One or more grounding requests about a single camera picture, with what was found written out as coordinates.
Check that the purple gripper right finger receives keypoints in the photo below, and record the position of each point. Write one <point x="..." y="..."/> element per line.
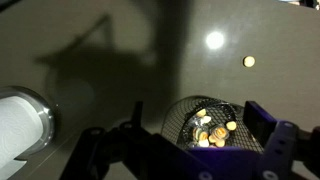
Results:
<point x="283" y="142"/>

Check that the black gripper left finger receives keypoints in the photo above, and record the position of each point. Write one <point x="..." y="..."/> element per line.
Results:
<point x="147" y="156"/>

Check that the black wire mesh basket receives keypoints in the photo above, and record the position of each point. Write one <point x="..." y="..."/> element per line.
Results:
<point x="181" y="120"/>

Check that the yellow candy in basket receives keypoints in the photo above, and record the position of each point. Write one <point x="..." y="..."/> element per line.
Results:
<point x="201" y="113"/>

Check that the white paper towel roll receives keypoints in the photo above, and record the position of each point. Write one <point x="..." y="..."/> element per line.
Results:
<point x="20" y="128"/>

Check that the yellow candy on table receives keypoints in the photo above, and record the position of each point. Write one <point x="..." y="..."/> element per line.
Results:
<point x="249" y="61"/>

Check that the orange candy clear cup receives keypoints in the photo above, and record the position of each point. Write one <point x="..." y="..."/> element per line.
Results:
<point x="220" y="132"/>

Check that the yellow candy near rim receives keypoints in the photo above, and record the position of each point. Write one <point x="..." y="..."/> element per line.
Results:
<point x="232" y="125"/>

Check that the pale candy at bottom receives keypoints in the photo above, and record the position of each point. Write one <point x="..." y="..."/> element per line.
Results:
<point x="204" y="143"/>

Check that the orange candy in wrapper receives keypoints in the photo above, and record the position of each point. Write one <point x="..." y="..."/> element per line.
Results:
<point x="200" y="134"/>

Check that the pale white candy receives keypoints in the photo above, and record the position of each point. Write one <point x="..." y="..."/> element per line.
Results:
<point x="206" y="119"/>

